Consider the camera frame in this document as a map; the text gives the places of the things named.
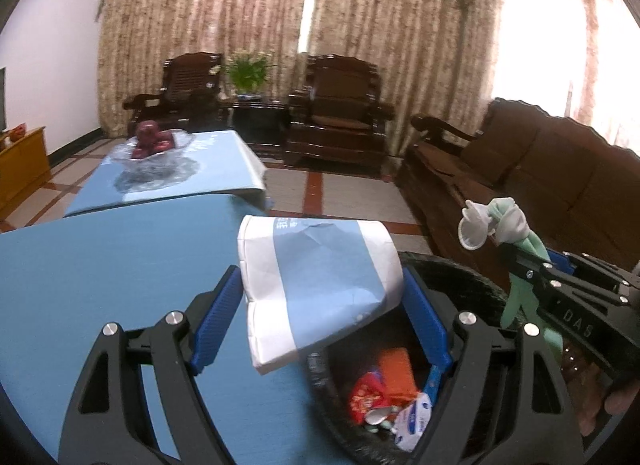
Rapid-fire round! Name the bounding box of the green rubber glove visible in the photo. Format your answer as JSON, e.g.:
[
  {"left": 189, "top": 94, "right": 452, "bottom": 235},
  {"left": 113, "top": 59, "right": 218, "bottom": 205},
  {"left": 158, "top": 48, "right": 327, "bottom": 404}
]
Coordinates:
[{"left": 459, "top": 197, "right": 563, "bottom": 361}]

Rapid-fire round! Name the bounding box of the orange snack packet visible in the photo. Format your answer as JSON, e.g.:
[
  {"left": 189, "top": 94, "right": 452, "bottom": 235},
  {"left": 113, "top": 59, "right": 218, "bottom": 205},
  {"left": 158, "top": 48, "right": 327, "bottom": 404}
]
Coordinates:
[{"left": 377, "top": 347, "right": 420, "bottom": 403}]

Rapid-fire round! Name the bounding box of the dark wooden sofa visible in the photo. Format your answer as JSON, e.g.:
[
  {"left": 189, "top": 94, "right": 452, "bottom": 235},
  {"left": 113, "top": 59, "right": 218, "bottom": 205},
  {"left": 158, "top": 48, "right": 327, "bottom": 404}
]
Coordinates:
[{"left": 397, "top": 97, "right": 640, "bottom": 291}]

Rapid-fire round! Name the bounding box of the pile of red apples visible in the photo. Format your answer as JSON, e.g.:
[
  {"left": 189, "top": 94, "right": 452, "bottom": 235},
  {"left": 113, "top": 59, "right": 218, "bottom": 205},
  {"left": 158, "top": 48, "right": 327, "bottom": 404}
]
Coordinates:
[{"left": 131, "top": 120, "right": 173, "bottom": 160}]

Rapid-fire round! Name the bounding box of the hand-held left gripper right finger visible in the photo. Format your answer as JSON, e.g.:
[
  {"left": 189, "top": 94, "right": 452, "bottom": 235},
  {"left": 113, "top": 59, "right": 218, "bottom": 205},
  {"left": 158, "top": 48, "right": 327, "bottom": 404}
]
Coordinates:
[{"left": 402, "top": 267, "right": 586, "bottom": 465}]

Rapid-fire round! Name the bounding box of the blue and white paper bag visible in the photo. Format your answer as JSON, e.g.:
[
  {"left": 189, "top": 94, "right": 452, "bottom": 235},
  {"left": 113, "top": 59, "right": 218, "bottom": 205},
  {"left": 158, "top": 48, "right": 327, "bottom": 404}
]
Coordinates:
[{"left": 236, "top": 215, "right": 405, "bottom": 376}]

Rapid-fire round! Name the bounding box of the dark wooden armchair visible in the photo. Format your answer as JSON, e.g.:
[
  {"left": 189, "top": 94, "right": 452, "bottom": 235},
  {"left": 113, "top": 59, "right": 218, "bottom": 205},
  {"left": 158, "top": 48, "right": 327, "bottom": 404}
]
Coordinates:
[
  {"left": 283, "top": 54, "right": 395, "bottom": 176},
  {"left": 123, "top": 52, "right": 223, "bottom": 138}
]

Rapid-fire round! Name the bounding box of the red paper cup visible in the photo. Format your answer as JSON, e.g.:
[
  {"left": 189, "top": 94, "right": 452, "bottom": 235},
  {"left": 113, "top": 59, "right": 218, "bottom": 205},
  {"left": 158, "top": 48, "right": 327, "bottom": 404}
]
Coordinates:
[{"left": 349, "top": 370, "right": 396, "bottom": 427}]

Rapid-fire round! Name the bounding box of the glass fruit bowl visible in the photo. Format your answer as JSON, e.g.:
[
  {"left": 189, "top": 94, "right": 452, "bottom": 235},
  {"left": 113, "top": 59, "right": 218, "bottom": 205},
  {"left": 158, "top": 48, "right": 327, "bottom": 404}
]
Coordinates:
[{"left": 107, "top": 127, "right": 193, "bottom": 168}]

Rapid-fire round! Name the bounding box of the wooden television cabinet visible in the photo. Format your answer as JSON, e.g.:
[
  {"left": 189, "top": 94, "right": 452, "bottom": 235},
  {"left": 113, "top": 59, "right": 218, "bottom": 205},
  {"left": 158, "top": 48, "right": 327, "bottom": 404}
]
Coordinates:
[{"left": 0, "top": 126, "right": 52, "bottom": 218}]

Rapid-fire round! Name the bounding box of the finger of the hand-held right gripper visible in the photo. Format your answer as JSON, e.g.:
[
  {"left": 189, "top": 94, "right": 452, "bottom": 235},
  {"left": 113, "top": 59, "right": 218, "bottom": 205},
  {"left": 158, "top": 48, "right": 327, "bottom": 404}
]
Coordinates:
[
  {"left": 545, "top": 249, "right": 640, "bottom": 296},
  {"left": 506, "top": 244, "right": 640, "bottom": 386}
]

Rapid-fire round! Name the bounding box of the dark wooden side table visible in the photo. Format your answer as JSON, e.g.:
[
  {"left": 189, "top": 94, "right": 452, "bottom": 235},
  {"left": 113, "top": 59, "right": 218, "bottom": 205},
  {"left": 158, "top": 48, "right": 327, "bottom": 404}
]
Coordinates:
[{"left": 220, "top": 97, "right": 291, "bottom": 146}]

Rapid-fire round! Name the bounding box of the green potted plant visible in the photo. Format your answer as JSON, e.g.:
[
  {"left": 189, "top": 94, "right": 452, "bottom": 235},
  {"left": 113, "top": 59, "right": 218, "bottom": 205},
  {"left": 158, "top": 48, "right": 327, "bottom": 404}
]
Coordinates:
[{"left": 222, "top": 50, "right": 276, "bottom": 100}]

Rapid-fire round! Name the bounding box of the black trash bin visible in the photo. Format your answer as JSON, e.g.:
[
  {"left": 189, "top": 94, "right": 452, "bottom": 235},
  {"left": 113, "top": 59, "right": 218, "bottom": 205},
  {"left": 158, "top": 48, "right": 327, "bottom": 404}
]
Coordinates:
[{"left": 304, "top": 251, "right": 566, "bottom": 465}]

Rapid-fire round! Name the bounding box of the sheer window curtain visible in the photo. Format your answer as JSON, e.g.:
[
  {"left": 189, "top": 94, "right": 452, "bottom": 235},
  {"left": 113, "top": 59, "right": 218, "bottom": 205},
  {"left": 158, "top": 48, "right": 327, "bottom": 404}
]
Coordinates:
[{"left": 492, "top": 0, "right": 640, "bottom": 150}]

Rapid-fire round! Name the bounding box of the person's right hand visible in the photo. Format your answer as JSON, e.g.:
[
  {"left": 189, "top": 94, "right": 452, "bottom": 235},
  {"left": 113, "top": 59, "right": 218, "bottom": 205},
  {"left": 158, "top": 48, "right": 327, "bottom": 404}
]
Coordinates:
[{"left": 575, "top": 370, "right": 640, "bottom": 438}]

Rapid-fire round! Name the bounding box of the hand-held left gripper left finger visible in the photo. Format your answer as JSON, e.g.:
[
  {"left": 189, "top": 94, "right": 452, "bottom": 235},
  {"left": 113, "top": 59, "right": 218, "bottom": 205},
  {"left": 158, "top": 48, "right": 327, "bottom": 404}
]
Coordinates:
[{"left": 59, "top": 265, "right": 246, "bottom": 465}]

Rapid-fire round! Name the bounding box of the beige floral curtain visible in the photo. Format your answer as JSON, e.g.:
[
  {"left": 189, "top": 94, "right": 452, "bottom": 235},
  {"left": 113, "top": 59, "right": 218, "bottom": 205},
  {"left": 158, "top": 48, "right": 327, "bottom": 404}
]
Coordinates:
[{"left": 95, "top": 0, "right": 501, "bottom": 160}]

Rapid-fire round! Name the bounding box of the blue tablecloth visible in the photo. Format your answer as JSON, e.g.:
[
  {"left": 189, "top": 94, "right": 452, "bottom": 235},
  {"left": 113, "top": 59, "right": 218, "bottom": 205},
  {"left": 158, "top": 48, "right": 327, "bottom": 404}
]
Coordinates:
[
  {"left": 0, "top": 194, "right": 351, "bottom": 465},
  {"left": 64, "top": 130, "right": 268, "bottom": 218}
]

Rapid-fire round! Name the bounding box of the white and blue carton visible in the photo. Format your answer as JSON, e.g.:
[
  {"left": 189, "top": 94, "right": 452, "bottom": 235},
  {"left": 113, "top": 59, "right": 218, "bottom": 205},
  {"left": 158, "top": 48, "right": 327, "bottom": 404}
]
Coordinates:
[{"left": 395, "top": 391, "right": 433, "bottom": 451}]

